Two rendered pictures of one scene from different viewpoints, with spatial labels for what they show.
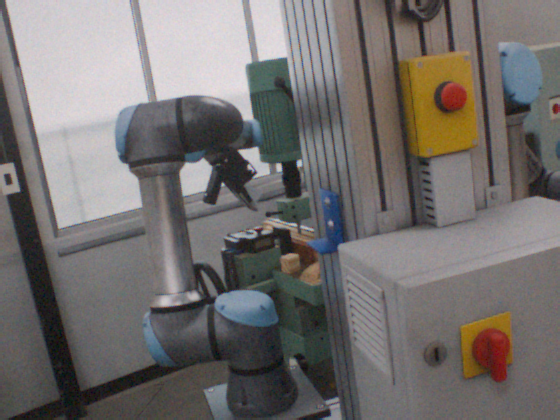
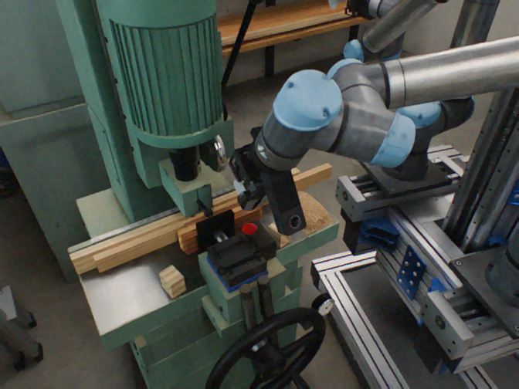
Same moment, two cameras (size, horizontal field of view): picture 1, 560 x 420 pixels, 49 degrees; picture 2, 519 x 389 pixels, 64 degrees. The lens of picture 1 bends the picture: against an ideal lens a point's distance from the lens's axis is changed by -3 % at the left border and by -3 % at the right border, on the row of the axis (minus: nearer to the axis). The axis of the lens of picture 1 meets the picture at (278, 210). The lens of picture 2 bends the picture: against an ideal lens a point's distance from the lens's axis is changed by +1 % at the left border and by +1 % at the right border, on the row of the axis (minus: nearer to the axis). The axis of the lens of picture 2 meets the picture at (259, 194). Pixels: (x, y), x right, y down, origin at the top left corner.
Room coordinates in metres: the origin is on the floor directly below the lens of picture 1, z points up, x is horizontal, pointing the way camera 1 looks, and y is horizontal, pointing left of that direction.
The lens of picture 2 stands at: (1.86, 0.67, 1.62)
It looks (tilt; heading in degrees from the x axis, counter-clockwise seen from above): 40 degrees down; 266
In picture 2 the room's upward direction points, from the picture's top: straight up
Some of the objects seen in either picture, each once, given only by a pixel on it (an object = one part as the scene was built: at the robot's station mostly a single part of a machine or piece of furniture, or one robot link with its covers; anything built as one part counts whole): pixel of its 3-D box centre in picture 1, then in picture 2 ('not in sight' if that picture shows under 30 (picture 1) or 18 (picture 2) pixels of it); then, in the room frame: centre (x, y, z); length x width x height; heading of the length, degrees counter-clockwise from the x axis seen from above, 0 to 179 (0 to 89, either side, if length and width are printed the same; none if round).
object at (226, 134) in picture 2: not in sight; (214, 136); (1.91, -0.29, 1.02); 0.09 x 0.07 x 0.12; 28
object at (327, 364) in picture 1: (324, 380); (305, 302); (1.67, -0.05, 0.58); 0.12 x 0.08 x 0.08; 118
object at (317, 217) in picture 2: (325, 267); (305, 206); (1.68, -0.10, 0.92); 0.14 x 0.09 x 0.04; 118
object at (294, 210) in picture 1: (301, 209); (186, 186); (1.97, -0.08, 1.03); 0.14 x 0.07 x 0.09; 118
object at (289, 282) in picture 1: (278, 268); (224, 263); (1.89, 0.03, 0.87); 0.61 x 0.30 x 0.06; 28
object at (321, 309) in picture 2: (300, 367); (321, 305); (1.64, 0.01, 0.65); 0.06 x 0.04 x 0.08; 28
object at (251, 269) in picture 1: (252, 262); (242, 275); (1.85, 0.10, 0.92); 0.15 x 0.13 x 0.09; 28
